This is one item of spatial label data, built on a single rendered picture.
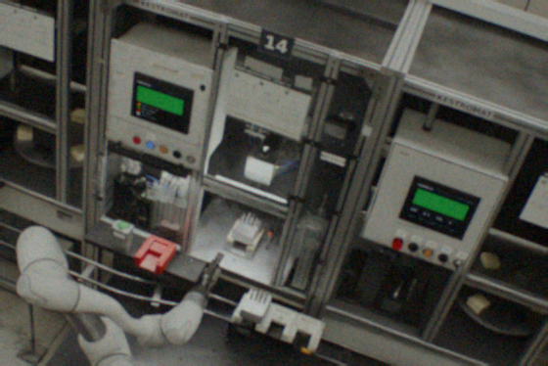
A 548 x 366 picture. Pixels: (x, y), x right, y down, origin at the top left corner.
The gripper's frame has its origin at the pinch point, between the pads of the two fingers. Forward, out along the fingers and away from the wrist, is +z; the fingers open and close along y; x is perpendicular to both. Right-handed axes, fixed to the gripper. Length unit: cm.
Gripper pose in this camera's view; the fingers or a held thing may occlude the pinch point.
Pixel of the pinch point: (217, 265)
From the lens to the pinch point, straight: 278.2
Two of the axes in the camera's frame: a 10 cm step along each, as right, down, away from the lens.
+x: -9.2, -3.3, 1.9
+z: 3.5, -5.4, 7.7
